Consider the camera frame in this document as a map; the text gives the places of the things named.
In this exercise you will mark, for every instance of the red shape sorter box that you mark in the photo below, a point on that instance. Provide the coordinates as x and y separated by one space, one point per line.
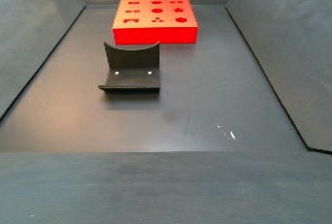
154 21

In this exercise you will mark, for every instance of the black curved holder bracket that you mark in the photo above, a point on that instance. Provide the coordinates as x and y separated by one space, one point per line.
133 63

